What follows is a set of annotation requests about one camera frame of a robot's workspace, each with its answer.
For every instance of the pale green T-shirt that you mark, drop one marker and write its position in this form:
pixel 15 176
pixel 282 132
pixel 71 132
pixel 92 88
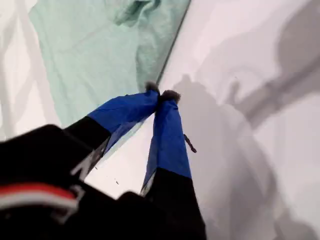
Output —
pixel 87 62

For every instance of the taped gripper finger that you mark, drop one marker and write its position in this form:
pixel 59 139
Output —
pixel 120 112
pixel 167 150

